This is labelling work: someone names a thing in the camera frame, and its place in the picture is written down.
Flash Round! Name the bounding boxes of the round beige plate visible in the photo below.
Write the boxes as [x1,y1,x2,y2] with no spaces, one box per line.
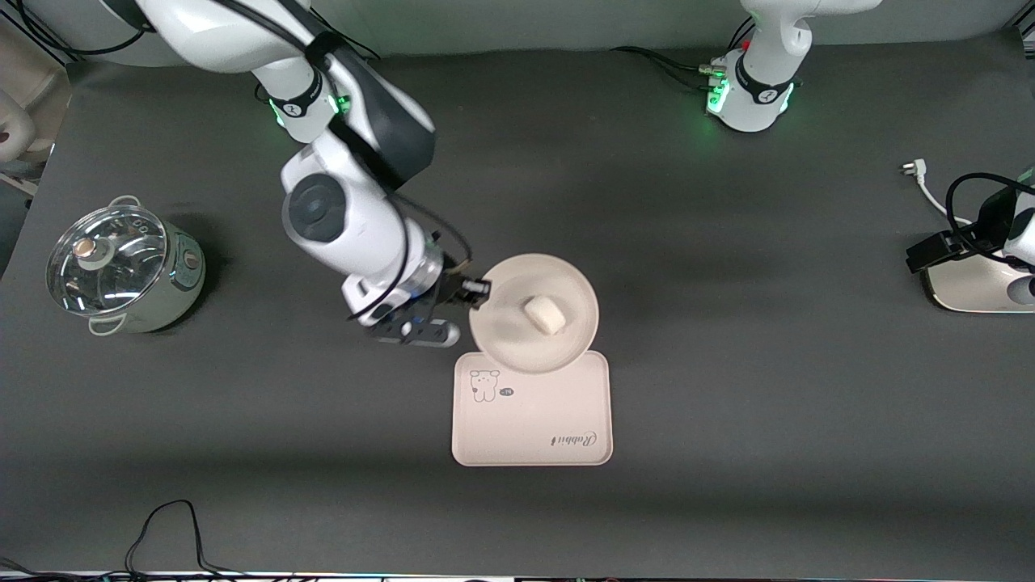
[467,252,602,376]

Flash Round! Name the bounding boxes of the white steamed bun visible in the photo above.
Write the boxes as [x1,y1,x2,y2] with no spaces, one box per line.
[522,295,567,335]

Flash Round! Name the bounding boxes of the beige rectangular rabbit tray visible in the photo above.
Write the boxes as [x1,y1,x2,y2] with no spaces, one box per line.
[450,349,615,468]

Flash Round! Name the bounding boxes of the white flat appliance base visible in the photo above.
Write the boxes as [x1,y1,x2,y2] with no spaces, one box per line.
[920,241,1035,314]

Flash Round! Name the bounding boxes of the steel pot with glass lid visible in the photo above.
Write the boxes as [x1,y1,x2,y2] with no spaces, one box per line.
[46,194,208,337]

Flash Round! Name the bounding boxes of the glass pot lid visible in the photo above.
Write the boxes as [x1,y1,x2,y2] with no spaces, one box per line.
[46,204,169,317]

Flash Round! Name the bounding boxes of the beige background appliance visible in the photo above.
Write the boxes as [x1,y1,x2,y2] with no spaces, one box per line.
[0,16,72,196]

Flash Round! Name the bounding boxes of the white power plug cord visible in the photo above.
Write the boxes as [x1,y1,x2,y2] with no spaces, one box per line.
[901,158,974,229]

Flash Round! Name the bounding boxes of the black right arm base cables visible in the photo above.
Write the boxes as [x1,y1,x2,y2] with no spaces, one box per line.
[301,10,386,103]

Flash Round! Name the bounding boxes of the black arm base cables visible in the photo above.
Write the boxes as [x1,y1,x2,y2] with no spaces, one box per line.
[301,10,386,103]
[610,15,754,91]

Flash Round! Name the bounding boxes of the black left arm base cables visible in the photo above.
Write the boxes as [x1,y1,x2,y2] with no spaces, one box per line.
[610,15,754,91]

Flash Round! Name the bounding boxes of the black cable at table edge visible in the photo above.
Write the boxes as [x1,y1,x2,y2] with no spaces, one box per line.
[0,499,251,580]

